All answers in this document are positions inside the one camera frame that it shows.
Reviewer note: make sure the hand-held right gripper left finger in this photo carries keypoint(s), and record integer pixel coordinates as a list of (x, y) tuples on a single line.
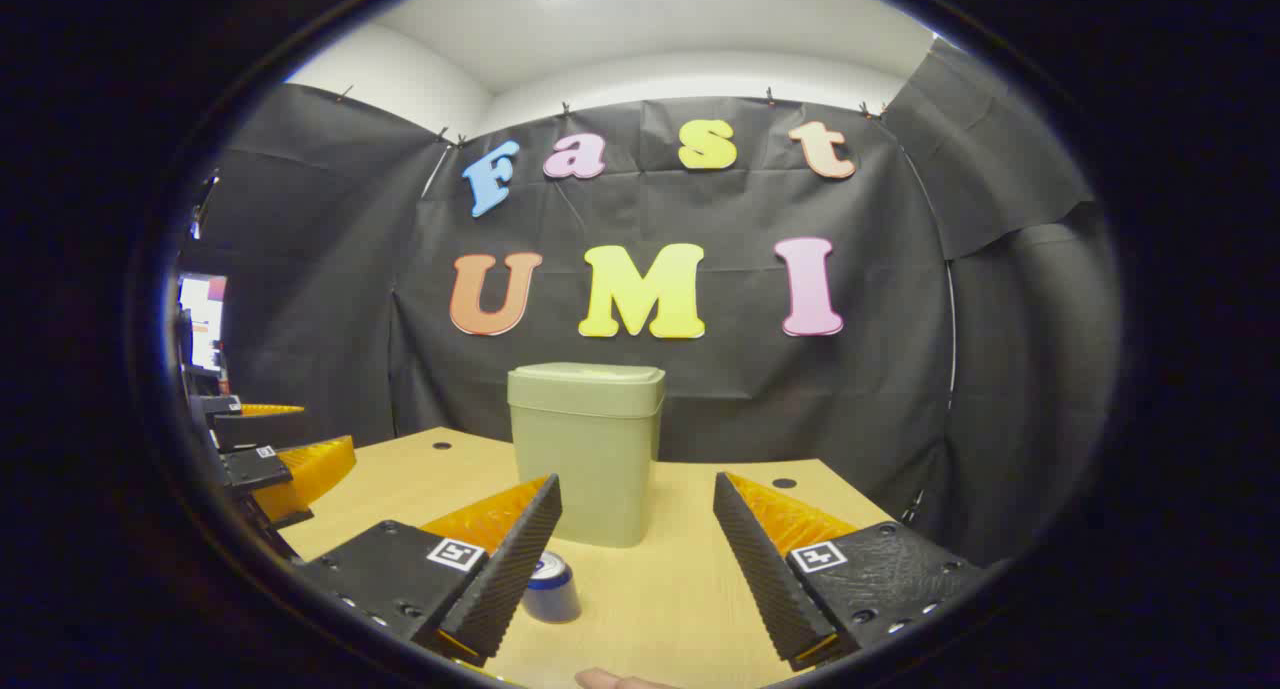
[(510, 569)]

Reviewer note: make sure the black backdrop cloth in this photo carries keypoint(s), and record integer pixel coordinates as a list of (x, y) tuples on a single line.
[(850, 389)]

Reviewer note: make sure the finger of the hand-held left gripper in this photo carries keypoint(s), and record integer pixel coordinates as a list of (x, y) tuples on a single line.
[(260, 432), (255, 467)]

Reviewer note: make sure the computer monitor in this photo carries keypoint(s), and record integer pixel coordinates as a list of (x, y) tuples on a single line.
[(203, 319)]

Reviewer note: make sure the wooden desktop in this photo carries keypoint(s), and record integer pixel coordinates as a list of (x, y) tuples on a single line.
[(660, 609)]

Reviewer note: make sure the green desktop garbage bin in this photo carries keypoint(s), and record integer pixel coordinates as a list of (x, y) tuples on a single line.
[(585, 469)]

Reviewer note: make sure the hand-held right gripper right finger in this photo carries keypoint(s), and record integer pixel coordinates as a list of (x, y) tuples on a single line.
[(765, 579)]

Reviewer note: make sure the blue pop can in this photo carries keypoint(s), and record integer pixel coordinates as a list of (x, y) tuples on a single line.
[(552, 594)]

